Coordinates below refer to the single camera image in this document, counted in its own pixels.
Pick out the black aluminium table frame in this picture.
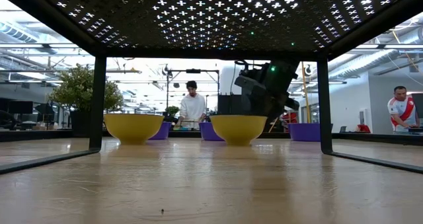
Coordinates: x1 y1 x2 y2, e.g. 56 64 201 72
0 128 423 146

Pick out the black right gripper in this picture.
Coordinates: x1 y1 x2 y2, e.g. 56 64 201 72
234 74 300 118

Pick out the small background plant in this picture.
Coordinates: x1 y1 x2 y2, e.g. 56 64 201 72
165 105 180 118

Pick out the yellow leaf-patterned mini bowl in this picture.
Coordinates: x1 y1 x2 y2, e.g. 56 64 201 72
103 113 165 145
209 114 268 147

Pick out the person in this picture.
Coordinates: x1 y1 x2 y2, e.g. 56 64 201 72
178 80 208 130
387 85 421 133

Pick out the blue plastic mini bowl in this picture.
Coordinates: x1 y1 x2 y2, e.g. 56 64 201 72
148 121 173 141
198 122 221 142
287 122 334 142

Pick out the green potted plant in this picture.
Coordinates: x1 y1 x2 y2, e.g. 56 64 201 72
48 63 125 138

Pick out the black monitor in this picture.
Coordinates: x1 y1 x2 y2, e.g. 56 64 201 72
7 100 34 115
411 92 423 119

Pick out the red object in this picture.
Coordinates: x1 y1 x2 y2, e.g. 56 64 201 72
280 112 298 132

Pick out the yellow cable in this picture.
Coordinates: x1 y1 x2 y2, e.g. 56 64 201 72
300 61 312 124

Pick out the black perforated metal rack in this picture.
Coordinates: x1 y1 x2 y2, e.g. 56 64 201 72
0 0 423 175

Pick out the black background frame rig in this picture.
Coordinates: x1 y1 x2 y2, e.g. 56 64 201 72
165 68 221 114

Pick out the black box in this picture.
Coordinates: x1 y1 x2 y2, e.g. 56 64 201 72
217 94 244 116

